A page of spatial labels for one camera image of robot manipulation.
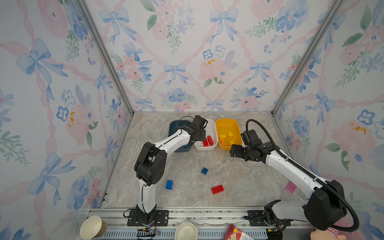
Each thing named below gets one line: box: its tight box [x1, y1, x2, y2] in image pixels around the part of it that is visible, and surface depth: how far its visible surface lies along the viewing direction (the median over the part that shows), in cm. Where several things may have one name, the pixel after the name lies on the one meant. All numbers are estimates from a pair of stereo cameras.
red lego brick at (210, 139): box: [207, 135, 214, 146], surface depth 103 cm
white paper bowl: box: [174, 222, 198, 240], surface depth 71 cm
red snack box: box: [223, 223, 254, 240], surface depth 68 cm
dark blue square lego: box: [201, 167, 209, 176], surface depth 90 cm
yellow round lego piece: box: [220, 138, 227, 146], surface depth 100 cm
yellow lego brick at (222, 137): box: [219, 134, 227, 142], surface depth 105 cm
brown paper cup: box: [80, 215, 108, 240], surface depth 68 cm
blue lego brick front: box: [165, 180, 174, 190], surface depth 85 cm
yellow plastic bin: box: [215, 118, 243, 151], surface depth 108 cm
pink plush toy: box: [310, 223, 347, 240], surface depth 66 cm
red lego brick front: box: [211, 185, 225, 195], surface depth 85 cm
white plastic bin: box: [193, 118, 218, 151], surface depth 102 cm
